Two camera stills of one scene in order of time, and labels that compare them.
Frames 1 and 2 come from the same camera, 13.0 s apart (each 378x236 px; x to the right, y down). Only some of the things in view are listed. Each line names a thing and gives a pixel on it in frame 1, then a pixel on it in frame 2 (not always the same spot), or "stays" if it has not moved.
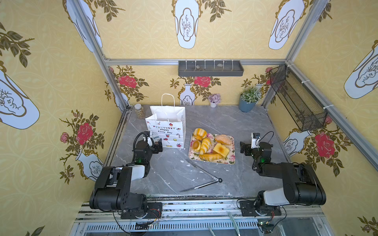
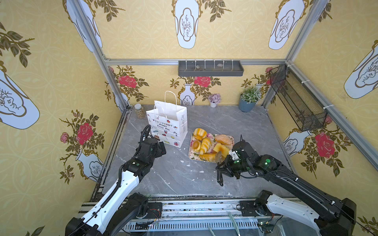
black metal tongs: x=215 y=179 → x=219 y=165
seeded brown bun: x=224 y=139 stays
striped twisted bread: x=205 y=146 stays
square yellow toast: x=221 y=149 stays
